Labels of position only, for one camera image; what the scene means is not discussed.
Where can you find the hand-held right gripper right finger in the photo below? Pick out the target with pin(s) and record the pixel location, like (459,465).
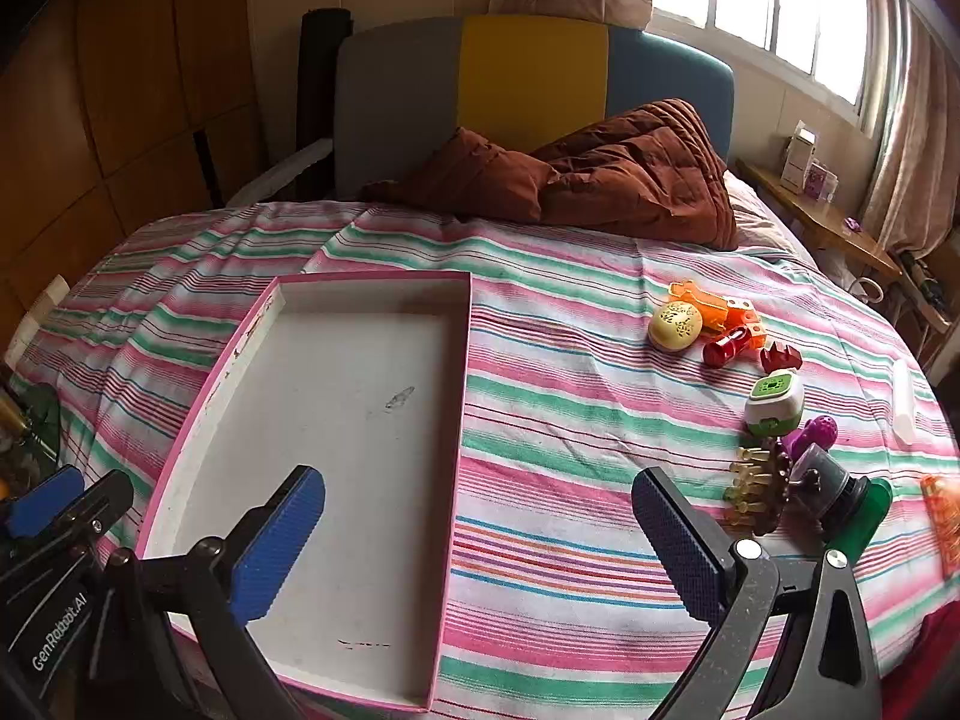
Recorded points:
(675,555)

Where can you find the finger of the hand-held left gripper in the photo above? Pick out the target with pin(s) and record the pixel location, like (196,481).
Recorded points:
(45,502)

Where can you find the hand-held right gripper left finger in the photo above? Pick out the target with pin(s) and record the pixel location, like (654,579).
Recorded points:
(277,547)

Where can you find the brown hair brush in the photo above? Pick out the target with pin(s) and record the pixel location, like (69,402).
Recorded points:
(750,480)

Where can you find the pink rimmed white tray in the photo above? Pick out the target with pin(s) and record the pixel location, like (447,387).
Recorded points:
(337,427)

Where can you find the dark brown plastic ornament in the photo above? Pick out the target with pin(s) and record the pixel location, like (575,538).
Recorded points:
(784,465)

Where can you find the grey jar with black base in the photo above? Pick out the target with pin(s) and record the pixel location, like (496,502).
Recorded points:
(821,469)

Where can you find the green and white plastic device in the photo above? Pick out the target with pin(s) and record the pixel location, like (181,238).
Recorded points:
(774,401)

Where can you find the purple perforated plastic piece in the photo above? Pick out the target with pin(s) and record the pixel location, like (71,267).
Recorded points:
(817,431)

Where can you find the red glossy bottle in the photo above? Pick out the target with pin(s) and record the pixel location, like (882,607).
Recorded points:
(724,349)

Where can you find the red puzzle block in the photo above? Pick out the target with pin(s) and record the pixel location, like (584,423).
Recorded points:
(780,358)

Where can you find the yellow oval perforated case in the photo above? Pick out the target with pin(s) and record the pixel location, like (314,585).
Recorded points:
(675,326)

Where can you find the orange cube blocks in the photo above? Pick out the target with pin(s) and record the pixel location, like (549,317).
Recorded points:
(744,313)

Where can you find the orange plastic boat shell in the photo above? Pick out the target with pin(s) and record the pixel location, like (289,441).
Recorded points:
(705,304)

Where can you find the striped pink green bedsheet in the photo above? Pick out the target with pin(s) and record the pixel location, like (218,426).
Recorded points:
(562,502)

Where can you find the orange packet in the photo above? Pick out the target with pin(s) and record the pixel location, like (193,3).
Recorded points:
(945,517)

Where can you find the translucent white tube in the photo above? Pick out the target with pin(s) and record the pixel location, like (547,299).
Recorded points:
(903,401)

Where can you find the person's red clothing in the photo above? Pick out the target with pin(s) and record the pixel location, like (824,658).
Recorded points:
(926,667)

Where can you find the pale pillow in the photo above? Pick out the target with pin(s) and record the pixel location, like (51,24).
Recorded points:
(754,217)

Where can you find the wooden side table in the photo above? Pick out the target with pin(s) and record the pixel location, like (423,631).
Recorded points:
(832,229)

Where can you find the cluttered shelf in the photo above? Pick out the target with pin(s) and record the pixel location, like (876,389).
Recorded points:
(930,292)

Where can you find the brown quilt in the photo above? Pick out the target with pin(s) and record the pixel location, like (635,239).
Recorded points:
(637,172)

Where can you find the purple box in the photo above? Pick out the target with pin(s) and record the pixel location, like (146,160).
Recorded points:
(821,184)

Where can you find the white carton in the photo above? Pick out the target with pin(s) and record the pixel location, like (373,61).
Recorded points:
(799,157)

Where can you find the wooden wardrobe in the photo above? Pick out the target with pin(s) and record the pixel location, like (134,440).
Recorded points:
(112,90)

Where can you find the long beige curtain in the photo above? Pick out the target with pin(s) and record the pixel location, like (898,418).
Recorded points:
(915,127)

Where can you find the grey yellow blue headboard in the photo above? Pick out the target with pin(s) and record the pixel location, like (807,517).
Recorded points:
(525,67)

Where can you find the window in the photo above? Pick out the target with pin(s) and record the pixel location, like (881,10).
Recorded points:
(757,7)

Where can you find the white bed rail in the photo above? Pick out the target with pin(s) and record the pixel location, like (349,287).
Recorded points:
(285,165)

